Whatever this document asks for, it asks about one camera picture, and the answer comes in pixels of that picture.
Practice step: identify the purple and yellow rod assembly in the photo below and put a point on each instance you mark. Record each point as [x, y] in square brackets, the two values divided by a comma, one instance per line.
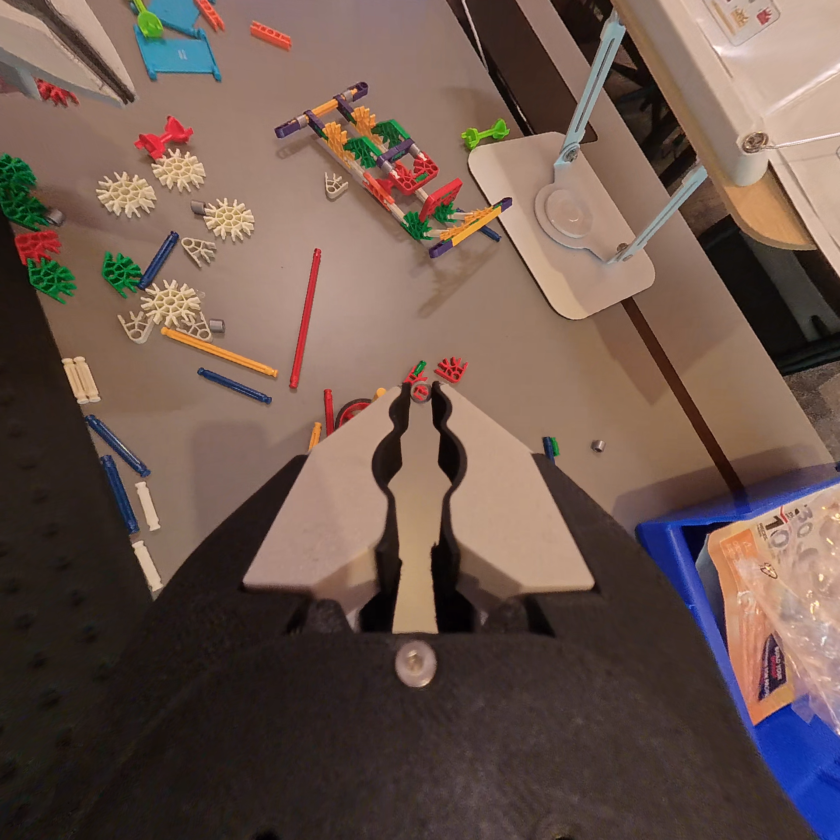
[321, 111]

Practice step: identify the blue storage bin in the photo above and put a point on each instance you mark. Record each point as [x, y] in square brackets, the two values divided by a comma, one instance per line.
[676, 558]

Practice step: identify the red long rod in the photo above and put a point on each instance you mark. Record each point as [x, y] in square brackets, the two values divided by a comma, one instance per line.
[329, 411]
[306, 318]

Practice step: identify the red and green toy model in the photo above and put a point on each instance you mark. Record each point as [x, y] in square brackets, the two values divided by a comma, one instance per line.
[394, 170]

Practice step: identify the clear plastic bag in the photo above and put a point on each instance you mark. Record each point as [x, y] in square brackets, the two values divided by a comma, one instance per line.
[807, 610]

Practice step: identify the instruction sheet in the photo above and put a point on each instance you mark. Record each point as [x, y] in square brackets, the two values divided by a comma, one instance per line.
[787, 65]

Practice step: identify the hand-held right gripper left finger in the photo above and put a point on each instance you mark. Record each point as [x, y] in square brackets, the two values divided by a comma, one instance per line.
[315, 525]

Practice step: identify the orange slotted strip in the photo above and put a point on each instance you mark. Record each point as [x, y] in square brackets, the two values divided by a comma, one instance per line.
[270, 36]
[210, 14]

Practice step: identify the white document stand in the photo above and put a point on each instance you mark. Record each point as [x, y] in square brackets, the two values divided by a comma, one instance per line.
[590, 262]

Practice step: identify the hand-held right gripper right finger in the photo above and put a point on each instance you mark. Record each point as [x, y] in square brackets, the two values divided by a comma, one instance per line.
[518, 525]

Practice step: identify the green fan connector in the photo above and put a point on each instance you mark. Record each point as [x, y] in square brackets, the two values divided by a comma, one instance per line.
[23, 210]
[16, 174]
[121, 272]
[52, 279]

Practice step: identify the red double-ended connector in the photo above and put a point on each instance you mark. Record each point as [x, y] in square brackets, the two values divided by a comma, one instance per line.
[164, 138]

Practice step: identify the white rod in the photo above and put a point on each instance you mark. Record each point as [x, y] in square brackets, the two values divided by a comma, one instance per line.
[148, 565]
[148, 506]

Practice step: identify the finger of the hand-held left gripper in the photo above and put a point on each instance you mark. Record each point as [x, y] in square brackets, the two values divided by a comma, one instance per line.
[98, 46]
[39, 46]

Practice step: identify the red connector piece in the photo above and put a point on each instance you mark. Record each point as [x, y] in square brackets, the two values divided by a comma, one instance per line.
[56, 93]

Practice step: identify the pair of white rods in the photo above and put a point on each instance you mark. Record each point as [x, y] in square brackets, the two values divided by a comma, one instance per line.
[81, 380]

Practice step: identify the short blue rod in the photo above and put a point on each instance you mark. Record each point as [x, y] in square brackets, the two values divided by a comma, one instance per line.
[550, 451]

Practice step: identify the lime green double-ended connector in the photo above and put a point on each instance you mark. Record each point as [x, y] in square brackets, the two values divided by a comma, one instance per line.
[485, 133]

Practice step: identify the lime green plastic piece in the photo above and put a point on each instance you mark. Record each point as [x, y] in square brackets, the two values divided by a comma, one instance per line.
[149, 23]

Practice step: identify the red orange printed packet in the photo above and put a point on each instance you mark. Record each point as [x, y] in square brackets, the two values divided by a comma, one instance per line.
[728, 558]

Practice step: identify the light grey wedge connector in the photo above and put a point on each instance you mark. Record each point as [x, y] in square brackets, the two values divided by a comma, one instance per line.
[334, 187]
[197, 249]
[134, 331]
[200, 330]

